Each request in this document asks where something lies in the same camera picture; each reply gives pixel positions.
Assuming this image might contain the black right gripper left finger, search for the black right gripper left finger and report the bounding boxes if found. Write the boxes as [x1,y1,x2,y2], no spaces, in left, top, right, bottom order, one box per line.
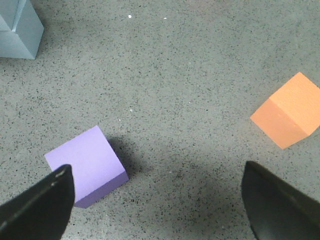
[0,164,75,240]

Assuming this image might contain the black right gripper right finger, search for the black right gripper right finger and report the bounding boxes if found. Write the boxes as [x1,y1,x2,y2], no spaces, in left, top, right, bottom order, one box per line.
[241,161,320,240]

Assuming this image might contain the light blue cracked foam block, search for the light blue cracked foam block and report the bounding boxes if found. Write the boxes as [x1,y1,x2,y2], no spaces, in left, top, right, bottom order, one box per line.
[0,25,44,60]

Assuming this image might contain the small purple foam block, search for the small purple foam block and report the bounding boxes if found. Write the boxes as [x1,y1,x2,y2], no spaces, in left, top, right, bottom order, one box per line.
[44,125,129,209]

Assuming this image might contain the orange foam block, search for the orange foam block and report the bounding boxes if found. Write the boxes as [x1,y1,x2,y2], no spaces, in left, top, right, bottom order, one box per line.
[250,72,320,149]

